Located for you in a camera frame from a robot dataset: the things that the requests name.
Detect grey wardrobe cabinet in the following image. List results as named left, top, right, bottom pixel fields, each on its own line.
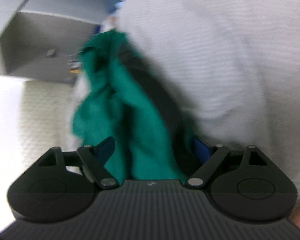
left=0, top=0, right=109, bottom=83

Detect cream quilted headboard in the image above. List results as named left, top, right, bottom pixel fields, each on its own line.
left=19, top=80, right=72, bottom=168

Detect green hoodie sweatshirt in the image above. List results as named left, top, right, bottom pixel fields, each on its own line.
left=72, top=30, right=202, bottom=183

